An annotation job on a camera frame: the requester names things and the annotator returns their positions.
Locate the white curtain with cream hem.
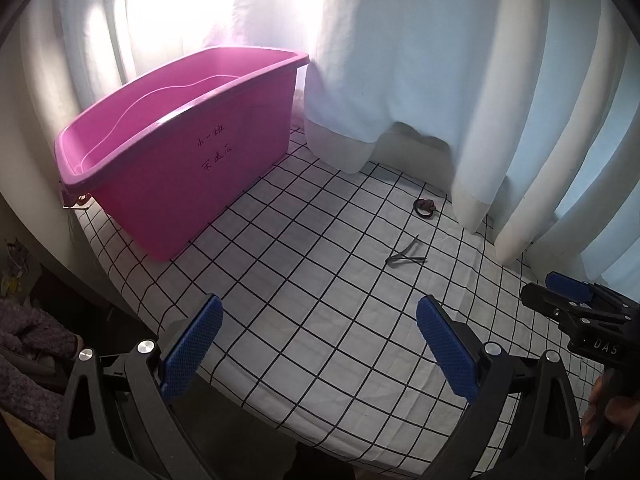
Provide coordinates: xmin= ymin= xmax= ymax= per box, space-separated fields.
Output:
xmin=302 ymin=0 xmax=506 ymax=233

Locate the person's right hand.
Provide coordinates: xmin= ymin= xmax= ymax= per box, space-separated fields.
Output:
xmin=580 ymin=375 xmax=640 ymax=441

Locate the purple fuzzy cloth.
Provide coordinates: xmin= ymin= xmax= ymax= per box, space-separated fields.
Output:
xmin=0 ymin=300 xmax=83 ymax=413

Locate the sheer white curtain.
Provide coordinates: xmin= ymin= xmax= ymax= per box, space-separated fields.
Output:
xmin=20 ymin=0 xmax=321 ymax=126

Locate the black checked white bed sheet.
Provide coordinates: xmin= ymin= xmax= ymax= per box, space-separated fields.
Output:
xmin=75 ymin=125 xmax=606 ymax=478

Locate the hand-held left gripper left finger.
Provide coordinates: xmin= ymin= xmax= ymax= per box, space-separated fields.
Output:
xmin=54 ymin=294 xmax=224 ymax=480

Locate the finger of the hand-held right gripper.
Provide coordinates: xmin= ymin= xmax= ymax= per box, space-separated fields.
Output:
xmin=591 ymin=282 xmax=640 ymax=312
xmin=520 ymin=272 xmax=596 ymax=322

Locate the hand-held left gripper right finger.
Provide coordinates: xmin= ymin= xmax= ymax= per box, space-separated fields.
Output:
xmin=416 ymin=295 xmax=586 ymax=480

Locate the pink plastic storage bin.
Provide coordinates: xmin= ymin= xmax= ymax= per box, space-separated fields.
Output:
xmin=54 ymin=46 xmax=311 ymax=262

